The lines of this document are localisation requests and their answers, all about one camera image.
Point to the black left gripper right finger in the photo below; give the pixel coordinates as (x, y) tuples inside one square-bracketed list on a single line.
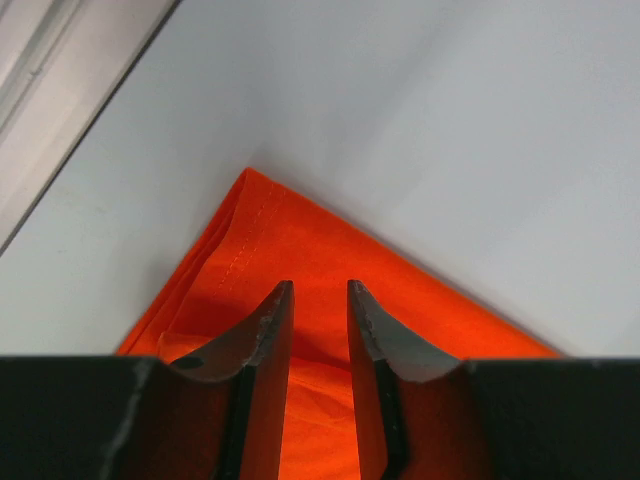
[(422, 413)]

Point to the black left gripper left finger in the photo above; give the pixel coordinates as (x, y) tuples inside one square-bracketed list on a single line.
[(215, 413)]

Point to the orange t shirt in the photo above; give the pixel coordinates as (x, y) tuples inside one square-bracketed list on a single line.
[(264, 233)]

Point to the left aluminium frame post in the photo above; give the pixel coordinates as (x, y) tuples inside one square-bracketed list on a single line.
[(61, 62)]

